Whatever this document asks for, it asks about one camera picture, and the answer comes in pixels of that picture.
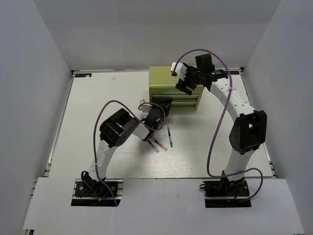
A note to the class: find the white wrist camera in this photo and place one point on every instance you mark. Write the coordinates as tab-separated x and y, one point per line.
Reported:
178	69
144	106

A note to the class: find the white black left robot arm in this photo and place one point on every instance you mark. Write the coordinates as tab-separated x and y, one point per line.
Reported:
115	130

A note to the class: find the blue left corner label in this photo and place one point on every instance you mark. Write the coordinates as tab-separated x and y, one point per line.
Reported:
83	75

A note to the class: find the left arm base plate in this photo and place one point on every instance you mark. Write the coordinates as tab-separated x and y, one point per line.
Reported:
101	197

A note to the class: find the green drawer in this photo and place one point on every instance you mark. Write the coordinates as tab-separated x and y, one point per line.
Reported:
174	96
184	105

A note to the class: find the red ink clear pen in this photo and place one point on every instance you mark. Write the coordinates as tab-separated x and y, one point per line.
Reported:
160	145

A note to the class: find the blue right corner label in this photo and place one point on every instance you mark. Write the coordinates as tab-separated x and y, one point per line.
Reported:
233	72

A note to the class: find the green top drawer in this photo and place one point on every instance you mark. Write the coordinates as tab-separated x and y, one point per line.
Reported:
174	96

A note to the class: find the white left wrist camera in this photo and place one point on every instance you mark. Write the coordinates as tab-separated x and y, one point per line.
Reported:
144	106

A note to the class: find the green metal tool chest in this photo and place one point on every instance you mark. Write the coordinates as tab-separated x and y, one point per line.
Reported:
162	82

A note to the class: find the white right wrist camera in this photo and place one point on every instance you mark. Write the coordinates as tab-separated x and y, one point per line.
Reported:
178	69

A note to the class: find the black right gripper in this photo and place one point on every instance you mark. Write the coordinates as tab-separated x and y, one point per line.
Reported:
183	86

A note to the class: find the green capped clear pen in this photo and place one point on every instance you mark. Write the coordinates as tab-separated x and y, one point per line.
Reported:
170	137

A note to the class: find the blue corner label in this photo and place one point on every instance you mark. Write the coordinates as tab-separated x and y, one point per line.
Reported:
83	75
233	72

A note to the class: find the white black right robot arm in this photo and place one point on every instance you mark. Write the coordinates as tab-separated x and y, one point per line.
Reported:
249	125

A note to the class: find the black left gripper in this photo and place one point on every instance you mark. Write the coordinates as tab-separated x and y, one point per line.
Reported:
167	103

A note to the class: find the purple ink clear pen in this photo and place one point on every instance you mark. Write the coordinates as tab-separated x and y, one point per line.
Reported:
153	146

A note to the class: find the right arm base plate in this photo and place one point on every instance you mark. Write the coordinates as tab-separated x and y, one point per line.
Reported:
218	194

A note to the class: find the green bottom drawer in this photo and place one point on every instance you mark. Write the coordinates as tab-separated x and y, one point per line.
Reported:
184	105

